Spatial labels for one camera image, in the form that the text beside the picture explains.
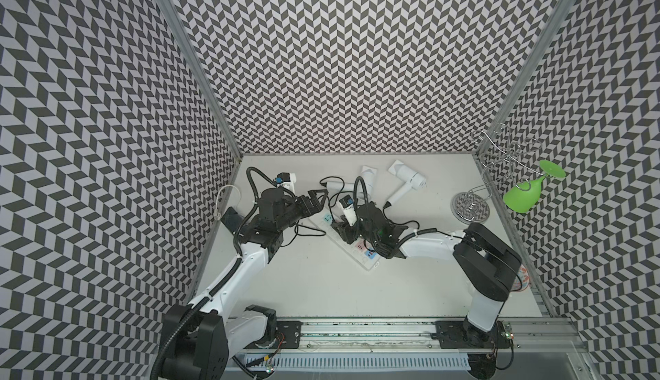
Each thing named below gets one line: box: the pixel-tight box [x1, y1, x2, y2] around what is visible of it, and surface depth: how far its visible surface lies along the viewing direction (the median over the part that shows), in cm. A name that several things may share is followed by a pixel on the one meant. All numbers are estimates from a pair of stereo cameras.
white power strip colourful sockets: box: [307, 211, 381, 271], surface depth 89 cm
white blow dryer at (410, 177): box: [386, 159, 428, 206], surface depth 104 cm
